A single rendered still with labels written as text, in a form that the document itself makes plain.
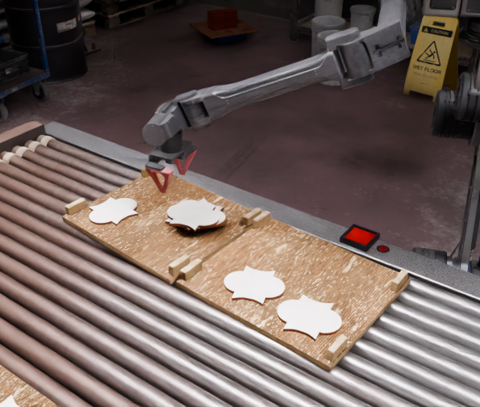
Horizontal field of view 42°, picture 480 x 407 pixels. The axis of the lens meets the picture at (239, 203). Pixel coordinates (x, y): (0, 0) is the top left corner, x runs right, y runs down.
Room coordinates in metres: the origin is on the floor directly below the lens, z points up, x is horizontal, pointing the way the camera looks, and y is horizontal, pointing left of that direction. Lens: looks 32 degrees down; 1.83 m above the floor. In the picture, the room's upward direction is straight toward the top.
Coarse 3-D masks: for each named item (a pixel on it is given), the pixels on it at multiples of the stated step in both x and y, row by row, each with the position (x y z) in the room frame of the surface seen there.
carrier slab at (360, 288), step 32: (224, 256) 1.20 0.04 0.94; (256, 256) 1.20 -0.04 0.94; (288, 256) 1.20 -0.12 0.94; (320, 256) 1.20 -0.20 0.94; (352, 256) 1.20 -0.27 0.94; (192, 288) 1.07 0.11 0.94; (224, 288) 1.08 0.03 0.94; (288, 288) 1.08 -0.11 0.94; (320, 288) 1.08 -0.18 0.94; (352, 288) 1.08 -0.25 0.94; (384, 288) 1.08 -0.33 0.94; (256, 320) 0.97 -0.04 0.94; (352, 320) 0.97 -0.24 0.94; (320, 352) 0.88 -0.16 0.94
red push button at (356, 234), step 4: (356, 228) 1.33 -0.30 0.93; (352, 232) 1.31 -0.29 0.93; (356, 232) 1.31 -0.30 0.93; (360, 232) 1.31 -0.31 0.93; (364, 232) 1.31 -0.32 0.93; (368, 232) 1.31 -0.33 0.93; (348, 236) 1.29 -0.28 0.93; (352, 236) 1.29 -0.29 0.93; (356, 236) 1.29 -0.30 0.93; (360, 236) 1.29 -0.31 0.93; (364, 236) 1.29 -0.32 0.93; (368, 236) 1.29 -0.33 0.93; (372, 236) 1.29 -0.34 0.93; (356, 240) 1.27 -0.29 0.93; (360, 240) 1.27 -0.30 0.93; (364, 240) 1.27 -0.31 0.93; (368, 240) 1.27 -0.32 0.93; (364, 244) 1.26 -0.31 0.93
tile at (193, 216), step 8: (192, 200) 1.38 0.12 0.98; (176, 208) 1.34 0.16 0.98; (184, 208) 1.34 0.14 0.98; (192, 208) 1.34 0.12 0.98; (200, 208) 1.34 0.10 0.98; (208, 208) 1.34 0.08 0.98; (168, 216) 1.31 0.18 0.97; (176, 216) 1.30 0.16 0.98; (184, 216) 1.30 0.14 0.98; (192, 216) 1.30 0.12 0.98; (200, 216) 1.30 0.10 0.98; (208, 216) 1.30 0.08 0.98; (216, 216) 1.30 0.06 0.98; (176, 224) 1.28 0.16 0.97; (184, 224) 1.27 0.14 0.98; (192, 224) 1.27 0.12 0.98; (200, 224) 1.27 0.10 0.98; (208, 224) 1.27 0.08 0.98
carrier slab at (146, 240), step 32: (128, 192) 1.49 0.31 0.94; (160, 192) 1.49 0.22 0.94; (192, 192) 1.49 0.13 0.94; (96, 224) 1.33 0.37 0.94; (128, 224) 1.33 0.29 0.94; (160, 224) 1.33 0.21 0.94; (224, 224) 1.33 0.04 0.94; (128, 256) 1.20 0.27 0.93; (160, 256) 1.19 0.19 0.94; (192, 256) 1.20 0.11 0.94
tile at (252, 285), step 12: (228, 276) 1.11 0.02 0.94; (240, 276) 1.11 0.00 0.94; (252, 276) 1.11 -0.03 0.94; (264, 276) 1.11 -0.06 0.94; (228, 288) 1.07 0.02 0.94; (240, 288) 1.06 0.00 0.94; (252, 288) 1.07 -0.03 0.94; (264, 288) 1.07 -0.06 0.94; (276, 288) 1.07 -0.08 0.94; (252, 300) 1.03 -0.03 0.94; (264, 300) 1.03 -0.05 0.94
